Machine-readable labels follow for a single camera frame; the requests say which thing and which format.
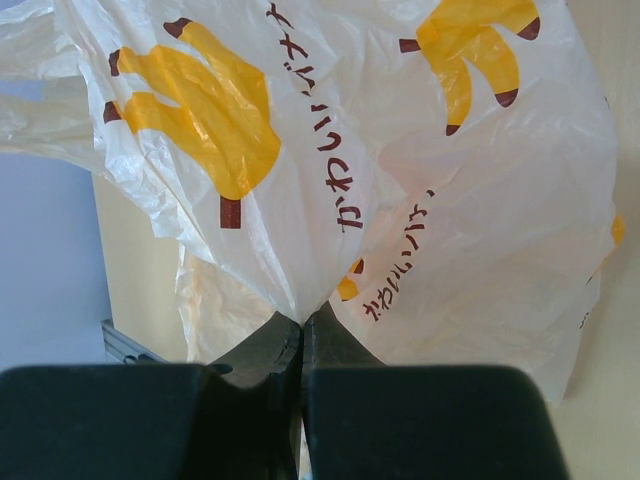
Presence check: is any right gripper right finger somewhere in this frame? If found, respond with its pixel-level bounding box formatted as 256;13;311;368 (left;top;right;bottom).
301;304;570;479

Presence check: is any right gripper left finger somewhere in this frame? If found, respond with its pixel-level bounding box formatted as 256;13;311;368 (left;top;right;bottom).
1;314;302;479

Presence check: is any banana print plastic bag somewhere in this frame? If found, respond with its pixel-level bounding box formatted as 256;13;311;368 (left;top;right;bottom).
1;1;623;403

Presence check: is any aluminium front rail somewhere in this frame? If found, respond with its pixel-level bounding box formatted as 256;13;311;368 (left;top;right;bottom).
101;319;168;365

